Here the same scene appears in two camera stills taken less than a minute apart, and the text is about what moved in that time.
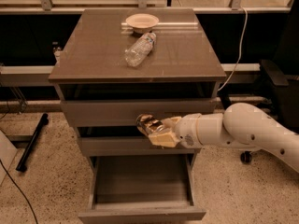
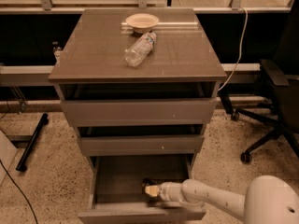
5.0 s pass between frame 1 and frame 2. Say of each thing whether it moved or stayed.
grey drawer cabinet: stayed
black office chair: stayed
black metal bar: stayed
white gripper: moved
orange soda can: moved
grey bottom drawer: stayed
